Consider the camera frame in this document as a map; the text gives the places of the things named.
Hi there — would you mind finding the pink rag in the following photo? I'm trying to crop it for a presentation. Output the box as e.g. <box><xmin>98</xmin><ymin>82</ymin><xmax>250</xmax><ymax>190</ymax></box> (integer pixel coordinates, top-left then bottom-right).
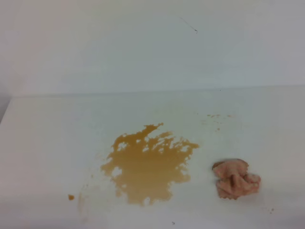
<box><xmin>212</xmin><ymin>159</ymin><xmax>261</xmax><ymax>200</ymax></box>

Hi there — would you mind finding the brown coffee stain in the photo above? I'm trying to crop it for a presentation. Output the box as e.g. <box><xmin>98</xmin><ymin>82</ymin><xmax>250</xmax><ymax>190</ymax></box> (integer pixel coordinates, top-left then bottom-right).
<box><xmin>101</xmin><ymin>123</ymin><xmax>200</xmax><ymax>206</ymax></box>

